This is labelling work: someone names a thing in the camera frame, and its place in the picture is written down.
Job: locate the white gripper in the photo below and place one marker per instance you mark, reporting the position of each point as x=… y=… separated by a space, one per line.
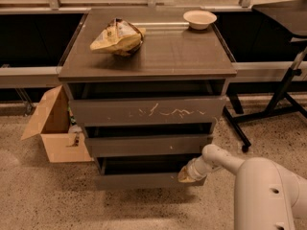
x=196 y=172

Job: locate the grey bottom drawer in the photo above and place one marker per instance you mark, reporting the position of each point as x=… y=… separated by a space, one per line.
x=142 y=172

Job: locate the grey drawer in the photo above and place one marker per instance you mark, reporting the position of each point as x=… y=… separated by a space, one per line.
x=142 y=172
x=147 y=145
x=151 y=111

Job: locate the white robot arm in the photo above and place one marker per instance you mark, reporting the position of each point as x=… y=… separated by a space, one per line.
x=266 y=195

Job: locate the grey middle drawer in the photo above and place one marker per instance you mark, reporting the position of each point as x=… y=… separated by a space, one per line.
x=147 y=145

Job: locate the grey top drawer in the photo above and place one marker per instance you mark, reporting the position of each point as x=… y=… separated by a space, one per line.
x=151 y=111

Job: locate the dark grey drawer cabinet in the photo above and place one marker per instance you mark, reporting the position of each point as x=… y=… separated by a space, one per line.
x=173 y=62

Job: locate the open cardboard box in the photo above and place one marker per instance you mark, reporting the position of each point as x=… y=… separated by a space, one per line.
x=51 y=121

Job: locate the green bottle in box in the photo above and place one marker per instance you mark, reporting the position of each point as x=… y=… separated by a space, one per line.
x=71 y=117

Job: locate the crumpled yellow chip bag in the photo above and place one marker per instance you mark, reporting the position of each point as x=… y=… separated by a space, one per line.
x=120 y=38

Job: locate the white paper bowl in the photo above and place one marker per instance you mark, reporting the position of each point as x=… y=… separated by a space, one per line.
x=199 y=20

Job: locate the black stand with table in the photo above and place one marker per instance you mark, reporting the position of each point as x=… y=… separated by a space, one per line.
x=291 y=16

